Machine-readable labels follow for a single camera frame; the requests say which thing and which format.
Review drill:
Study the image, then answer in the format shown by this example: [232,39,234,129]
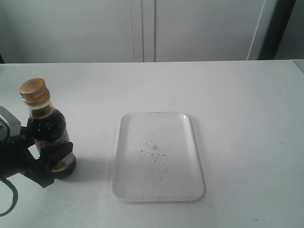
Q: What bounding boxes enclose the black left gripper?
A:
[0,122,74,188]

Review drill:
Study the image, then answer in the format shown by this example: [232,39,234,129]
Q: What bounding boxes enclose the dark soy sauce bottle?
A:
[19,78,76,180]

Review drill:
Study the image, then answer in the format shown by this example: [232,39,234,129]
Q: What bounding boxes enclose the white plastic tray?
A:
[111,112,205,203]

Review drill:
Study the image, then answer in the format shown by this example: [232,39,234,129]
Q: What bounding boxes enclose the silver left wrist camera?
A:
[0,106,21,142]

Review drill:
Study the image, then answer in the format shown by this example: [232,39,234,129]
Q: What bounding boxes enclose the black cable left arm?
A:
[0,177,19,215]

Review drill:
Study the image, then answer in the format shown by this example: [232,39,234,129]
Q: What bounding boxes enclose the dark vertical post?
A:
[257,0,296,60]

